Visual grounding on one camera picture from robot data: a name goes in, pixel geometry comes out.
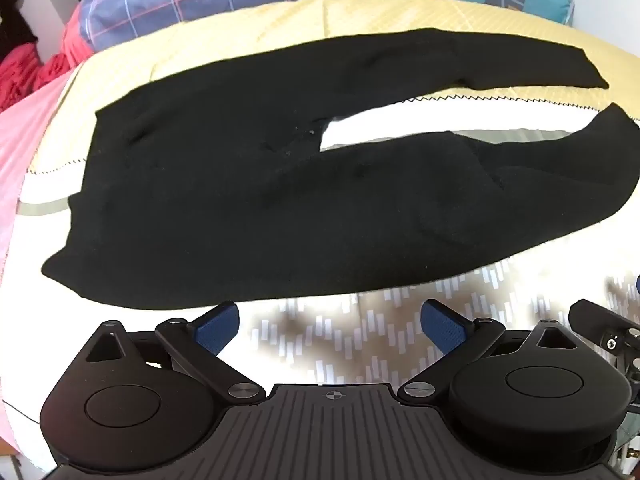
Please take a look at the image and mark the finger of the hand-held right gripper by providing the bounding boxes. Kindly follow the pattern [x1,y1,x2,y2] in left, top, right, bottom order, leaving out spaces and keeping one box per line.
[569,299,640,377]

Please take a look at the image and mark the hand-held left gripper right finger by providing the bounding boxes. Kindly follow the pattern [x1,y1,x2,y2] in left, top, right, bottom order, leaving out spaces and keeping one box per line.
[397,299,583,406]

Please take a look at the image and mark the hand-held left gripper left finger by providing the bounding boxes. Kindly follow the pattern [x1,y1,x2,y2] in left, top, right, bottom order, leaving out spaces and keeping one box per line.
[77,301,267,406]

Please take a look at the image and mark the black pants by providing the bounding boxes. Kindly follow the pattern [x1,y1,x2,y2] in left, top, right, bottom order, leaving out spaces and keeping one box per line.
[41,27,640,311]

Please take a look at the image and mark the pink striped sheet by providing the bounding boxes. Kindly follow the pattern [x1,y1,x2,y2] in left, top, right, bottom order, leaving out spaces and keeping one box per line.
[0,80,66,456]

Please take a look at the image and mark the yellow patterned bed cover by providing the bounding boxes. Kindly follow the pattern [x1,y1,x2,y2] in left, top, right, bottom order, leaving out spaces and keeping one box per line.
[15,0,640,461]

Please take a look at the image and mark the red folded blanket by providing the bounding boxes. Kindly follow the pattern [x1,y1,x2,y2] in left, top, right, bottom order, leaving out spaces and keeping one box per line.
[0,5,93,111]

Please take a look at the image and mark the dark hanging clothes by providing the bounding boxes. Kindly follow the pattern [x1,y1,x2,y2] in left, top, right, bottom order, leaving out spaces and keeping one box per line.
[0,0,40,61]

